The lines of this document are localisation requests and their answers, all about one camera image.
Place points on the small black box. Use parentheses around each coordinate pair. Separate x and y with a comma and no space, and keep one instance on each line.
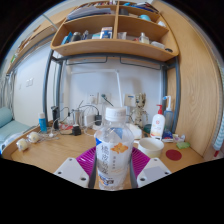
(77,130)

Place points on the tall black device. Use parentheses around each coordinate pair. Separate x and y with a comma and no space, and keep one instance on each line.
(55,118)

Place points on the striped hanging towel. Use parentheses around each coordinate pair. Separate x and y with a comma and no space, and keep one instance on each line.
(220,126)

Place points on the green flat packet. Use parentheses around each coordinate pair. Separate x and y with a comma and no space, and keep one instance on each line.
(183,145)

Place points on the blue pump bottle, white pump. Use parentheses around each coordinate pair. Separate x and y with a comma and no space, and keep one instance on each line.
(168,116)

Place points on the clear plastic water bottle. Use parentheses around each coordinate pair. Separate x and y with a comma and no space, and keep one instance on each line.
(113,156)

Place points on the white power adapter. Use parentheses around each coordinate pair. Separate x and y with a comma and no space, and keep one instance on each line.
(89,120)

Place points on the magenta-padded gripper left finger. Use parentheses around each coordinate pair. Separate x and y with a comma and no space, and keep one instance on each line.
(70,171)

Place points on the wooden shelf unit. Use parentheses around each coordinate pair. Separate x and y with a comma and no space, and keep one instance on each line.
(113,46)

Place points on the teal pillow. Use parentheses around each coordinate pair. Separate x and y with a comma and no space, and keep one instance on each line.
(5,117)

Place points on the white pump bottle, red pump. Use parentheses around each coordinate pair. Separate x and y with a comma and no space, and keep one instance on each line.
(157,126)

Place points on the white crumpled paper bag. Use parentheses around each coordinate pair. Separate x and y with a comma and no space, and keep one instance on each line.
(136,131)

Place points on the cream ceramic cup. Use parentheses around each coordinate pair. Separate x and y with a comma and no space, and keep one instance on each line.
(151,148)

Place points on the white desk lamp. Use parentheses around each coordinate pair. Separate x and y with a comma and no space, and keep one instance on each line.
(119,90)

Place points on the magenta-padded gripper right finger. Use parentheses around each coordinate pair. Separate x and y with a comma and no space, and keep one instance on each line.
(153,171)

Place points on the small blue bottle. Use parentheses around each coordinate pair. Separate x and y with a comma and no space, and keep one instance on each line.
(42,123)

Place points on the long wooden wall shelf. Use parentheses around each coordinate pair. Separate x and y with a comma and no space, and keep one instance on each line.
(33,36)

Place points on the flat round red coaster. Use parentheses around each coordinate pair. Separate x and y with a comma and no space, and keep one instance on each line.
(173,155)

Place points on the wooden tree-creature figurine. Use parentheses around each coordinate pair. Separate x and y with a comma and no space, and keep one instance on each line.
(140,110)

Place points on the grey metal shelf frame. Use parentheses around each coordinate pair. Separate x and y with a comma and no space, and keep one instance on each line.
(176,93)

